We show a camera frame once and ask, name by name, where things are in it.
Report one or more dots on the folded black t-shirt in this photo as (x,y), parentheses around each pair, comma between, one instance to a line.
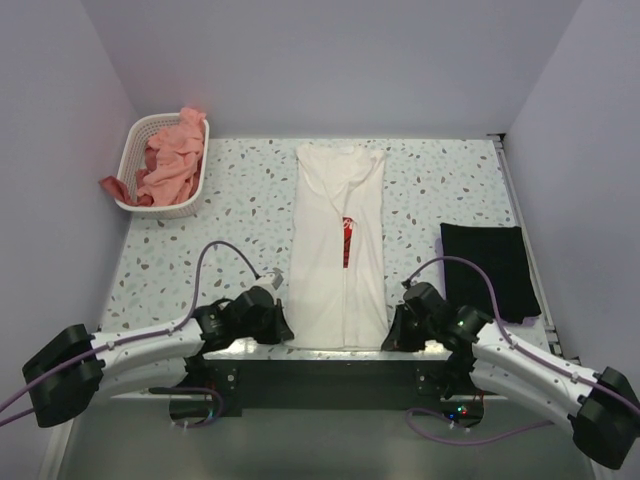
(500,253)

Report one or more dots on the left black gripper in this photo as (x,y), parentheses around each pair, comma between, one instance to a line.
(279,331)

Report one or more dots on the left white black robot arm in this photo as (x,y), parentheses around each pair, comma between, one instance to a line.
(76,367)

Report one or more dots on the pink crumpled t-shirt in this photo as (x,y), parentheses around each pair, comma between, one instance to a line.
(172,162)

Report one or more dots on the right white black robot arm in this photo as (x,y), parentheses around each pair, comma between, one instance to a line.
(600,410)

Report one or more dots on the white plastic laundry basket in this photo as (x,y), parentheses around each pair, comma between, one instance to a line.
(133,159)

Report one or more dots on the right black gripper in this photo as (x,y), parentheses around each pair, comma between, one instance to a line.
(397,340)

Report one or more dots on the white t-shirt red print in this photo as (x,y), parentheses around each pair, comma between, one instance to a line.
(336,295)

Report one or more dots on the folded lavender t-shirt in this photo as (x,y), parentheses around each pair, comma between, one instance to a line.
(438,249)

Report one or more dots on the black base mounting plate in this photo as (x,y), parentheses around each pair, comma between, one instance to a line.
(395,385)

